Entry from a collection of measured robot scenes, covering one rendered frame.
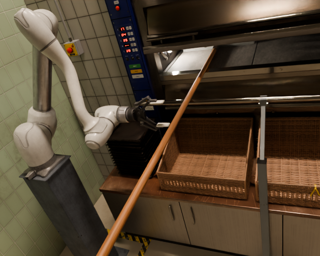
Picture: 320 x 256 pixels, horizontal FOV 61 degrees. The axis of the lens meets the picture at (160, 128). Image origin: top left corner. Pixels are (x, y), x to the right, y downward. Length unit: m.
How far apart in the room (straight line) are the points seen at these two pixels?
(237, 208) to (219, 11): 1.12
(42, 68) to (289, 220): 1.57
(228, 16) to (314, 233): 1.28
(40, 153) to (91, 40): 0.90
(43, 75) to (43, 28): 0.32
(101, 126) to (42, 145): 0.37
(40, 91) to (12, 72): 0.51
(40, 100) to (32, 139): 0.25
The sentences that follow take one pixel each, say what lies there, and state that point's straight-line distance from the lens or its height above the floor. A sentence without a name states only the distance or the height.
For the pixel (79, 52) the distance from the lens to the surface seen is 2.12.
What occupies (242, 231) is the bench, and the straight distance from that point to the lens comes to 1.86.
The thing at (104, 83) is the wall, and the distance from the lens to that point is 2.18.
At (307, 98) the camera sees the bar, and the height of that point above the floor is 1.17.
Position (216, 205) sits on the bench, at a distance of 1.72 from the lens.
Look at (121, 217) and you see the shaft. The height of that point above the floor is 1.20.
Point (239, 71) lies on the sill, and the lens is 1.78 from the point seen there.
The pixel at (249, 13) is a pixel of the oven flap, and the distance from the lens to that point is 1.66.
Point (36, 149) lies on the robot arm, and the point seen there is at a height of 1.16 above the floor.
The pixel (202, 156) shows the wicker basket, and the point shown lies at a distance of 2.02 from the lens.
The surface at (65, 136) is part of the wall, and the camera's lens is 2.45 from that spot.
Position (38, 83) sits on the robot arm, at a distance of 1.66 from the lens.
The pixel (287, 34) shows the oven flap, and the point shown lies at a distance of 1.55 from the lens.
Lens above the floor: 1.84
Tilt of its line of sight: 30 degrees down
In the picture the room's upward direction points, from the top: 15 degrees counter-clockwise
